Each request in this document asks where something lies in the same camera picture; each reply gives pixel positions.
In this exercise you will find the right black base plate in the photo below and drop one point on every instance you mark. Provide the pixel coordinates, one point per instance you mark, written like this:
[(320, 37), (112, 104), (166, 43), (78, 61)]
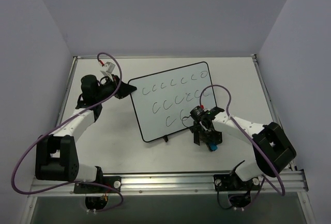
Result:
[(227, 182)]

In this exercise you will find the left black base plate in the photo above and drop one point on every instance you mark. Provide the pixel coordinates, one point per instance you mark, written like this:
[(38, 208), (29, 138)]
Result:
[(108, 184)]

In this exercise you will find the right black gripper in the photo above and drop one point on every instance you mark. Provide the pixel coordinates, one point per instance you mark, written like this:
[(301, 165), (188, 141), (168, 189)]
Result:
[(205, 134)]

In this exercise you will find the blue bone-shaped eraser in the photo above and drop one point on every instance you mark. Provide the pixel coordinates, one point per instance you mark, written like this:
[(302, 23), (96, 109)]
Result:
[(212, 147)]

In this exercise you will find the aluminium front rail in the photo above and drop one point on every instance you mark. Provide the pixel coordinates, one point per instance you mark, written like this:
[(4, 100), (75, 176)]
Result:
[(160, 184)]

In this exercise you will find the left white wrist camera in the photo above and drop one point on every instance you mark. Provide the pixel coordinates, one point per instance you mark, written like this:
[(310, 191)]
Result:
[(107, 69)]

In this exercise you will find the aluminium rail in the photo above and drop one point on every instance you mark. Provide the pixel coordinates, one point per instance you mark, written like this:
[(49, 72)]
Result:
[(160, 184), (271, 106), (67, 90)]

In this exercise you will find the white whiteboard black frame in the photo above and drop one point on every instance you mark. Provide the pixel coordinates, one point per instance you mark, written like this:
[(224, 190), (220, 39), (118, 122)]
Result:
[(162, 101)]

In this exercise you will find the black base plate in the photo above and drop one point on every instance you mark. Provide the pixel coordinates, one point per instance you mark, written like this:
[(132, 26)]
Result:
[(108, 184), (227, 182)]

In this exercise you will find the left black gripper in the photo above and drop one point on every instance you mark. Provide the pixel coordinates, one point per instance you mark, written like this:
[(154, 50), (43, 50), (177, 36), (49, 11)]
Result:
[(118, 89)]

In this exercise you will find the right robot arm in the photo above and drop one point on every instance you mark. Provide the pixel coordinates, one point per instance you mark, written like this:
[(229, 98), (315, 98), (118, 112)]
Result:
[(273, 150)]

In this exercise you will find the left whiteboard foot clip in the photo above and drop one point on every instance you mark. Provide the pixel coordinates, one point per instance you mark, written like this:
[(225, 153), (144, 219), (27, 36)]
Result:
[(166, 139)]

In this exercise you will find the aluminium right side rail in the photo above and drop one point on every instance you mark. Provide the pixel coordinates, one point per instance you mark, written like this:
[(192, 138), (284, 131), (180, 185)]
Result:
[(271, 106)]

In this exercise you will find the aluminium left side rail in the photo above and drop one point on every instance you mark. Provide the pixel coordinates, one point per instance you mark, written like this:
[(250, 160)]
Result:
[(67, 90)]

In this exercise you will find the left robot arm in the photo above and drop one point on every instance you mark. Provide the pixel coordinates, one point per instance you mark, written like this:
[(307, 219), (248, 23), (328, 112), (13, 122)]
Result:
[(56, 154)]

